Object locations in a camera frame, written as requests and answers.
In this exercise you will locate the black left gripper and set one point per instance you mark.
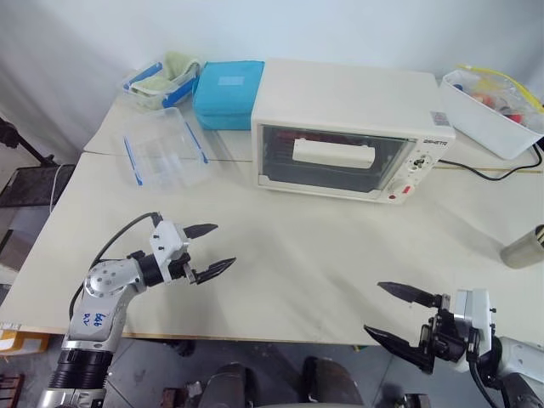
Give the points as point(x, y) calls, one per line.
point(180, 267)

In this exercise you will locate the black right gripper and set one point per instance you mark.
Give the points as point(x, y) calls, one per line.
point(444, 338)

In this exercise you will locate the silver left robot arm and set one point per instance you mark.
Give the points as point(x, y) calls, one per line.
point(102, 280)

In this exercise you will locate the white toaster oven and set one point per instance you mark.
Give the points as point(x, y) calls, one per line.
point(340, 93)

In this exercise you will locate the dark rounded shape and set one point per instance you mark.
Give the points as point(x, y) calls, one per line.
point(331, 384)
point(231, 387)

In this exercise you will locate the clear lid with blue clips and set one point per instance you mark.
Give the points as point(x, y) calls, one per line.
point(163, 146)

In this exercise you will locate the grey cylinder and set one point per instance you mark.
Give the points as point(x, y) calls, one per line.
point(520, 251)

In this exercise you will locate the blue fabric lunch bag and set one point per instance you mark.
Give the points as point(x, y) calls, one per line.
point(227, 89)

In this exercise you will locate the clear box with blue clips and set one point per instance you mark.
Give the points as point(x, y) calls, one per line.
point(146, 95)

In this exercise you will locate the green towel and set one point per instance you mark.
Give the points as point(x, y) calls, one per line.
point(178, 64)

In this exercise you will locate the black side stand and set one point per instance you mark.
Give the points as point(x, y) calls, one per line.
point(30, 183)

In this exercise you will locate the yellow box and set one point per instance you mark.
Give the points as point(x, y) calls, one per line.
point(21, 342)

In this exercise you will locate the black tripod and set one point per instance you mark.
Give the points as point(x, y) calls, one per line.
point(23, 142)

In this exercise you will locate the white plastic bin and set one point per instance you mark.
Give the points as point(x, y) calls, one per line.
point(484, 121)

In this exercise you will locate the clear yellow-edged zip bag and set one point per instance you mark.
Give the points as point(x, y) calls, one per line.
point(506, 91)

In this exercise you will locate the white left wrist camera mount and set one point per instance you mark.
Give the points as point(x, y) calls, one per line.
point(166, 240)

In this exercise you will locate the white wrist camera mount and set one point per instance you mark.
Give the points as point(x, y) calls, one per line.
point(478, 310)
point(166, 240)

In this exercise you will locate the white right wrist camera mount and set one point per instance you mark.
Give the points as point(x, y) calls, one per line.
point(478, 310)

